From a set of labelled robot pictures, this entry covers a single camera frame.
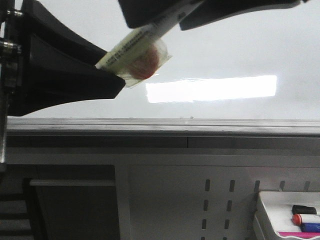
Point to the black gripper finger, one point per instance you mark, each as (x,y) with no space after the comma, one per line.
(138,13)

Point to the black metal gripper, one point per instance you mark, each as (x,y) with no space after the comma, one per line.
(43,63)

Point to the white black whiteboard marker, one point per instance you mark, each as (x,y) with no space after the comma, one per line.
(142,52)

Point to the grey whiteboard tray ledge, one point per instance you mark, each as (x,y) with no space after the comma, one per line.
(166,133)

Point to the white perforated panel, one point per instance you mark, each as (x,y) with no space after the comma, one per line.
(179,202)

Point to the white storage tray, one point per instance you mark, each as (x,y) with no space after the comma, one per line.
(274,213)

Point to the black marker in tray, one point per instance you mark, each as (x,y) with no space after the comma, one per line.
(302,209)

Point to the red capped marker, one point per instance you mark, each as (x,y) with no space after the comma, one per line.
(299,219)

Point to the blue marker in tray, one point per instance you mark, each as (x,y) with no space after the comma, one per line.
(310,227)

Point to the pink item in tray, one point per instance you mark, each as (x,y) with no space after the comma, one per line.
(303,235)

